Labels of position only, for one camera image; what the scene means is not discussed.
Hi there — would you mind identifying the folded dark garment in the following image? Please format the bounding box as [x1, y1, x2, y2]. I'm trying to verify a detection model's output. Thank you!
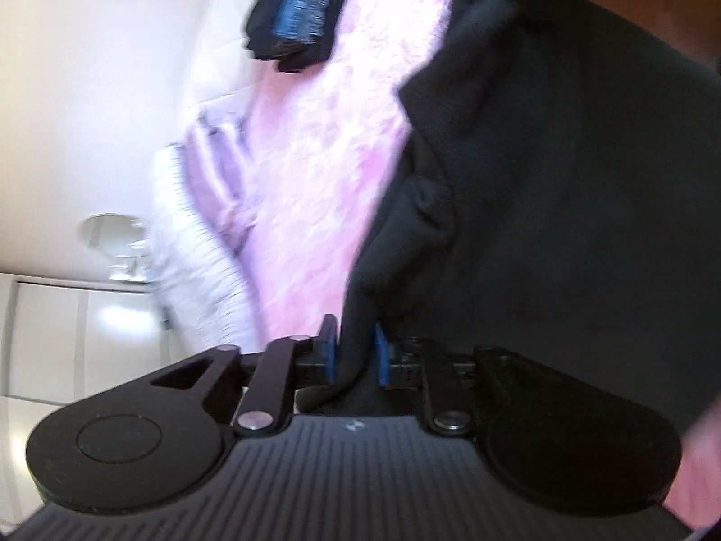
[244, 0, 351, 75]

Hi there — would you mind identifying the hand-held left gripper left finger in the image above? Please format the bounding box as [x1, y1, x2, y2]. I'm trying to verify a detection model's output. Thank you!
[151, 314, 342, 437]

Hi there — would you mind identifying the dark teal garment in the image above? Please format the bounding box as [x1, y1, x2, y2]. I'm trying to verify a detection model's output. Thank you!
[296, 0, 721, 440]

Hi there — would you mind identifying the white ribbed quilt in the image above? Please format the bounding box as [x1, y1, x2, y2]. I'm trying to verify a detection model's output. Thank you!
[147, 107, 268, 362]

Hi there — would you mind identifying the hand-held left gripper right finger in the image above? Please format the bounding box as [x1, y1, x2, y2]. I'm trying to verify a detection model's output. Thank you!
[372, 323, 569, 437]

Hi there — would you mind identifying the round ceiling lamp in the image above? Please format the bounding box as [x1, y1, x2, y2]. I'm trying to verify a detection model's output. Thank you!
[78, 212, 154, 284]

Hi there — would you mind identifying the pink floral blanket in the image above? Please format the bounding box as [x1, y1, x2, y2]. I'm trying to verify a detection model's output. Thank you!
[239, 0, 471, 353]

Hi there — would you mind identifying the white glossy wardrobe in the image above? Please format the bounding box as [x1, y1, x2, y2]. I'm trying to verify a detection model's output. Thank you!
[0, 271, 189, 407]

